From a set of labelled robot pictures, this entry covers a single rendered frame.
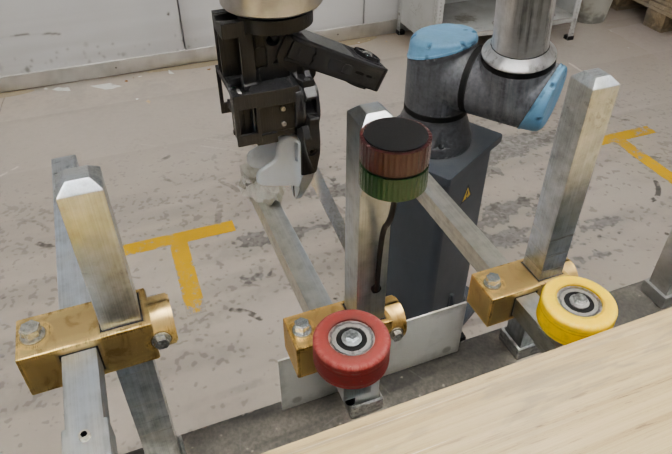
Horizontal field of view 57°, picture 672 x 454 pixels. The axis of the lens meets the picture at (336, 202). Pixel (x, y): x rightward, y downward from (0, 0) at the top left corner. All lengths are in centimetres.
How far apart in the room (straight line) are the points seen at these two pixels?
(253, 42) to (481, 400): 39
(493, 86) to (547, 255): 60
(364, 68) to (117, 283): 30
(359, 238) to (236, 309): 133
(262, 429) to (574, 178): 48
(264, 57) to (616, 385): 45
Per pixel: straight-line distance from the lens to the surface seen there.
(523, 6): 123
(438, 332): 85
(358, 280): 65
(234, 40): 57
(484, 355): 91
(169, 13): 329
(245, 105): 56
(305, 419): 83
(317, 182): 67
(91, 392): 57
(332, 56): 58
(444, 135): 144
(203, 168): 252
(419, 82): 140
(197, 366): 180
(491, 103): 134
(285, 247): 81
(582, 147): 71
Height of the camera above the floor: 140
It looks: 38 degrees down
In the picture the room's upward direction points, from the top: straight up
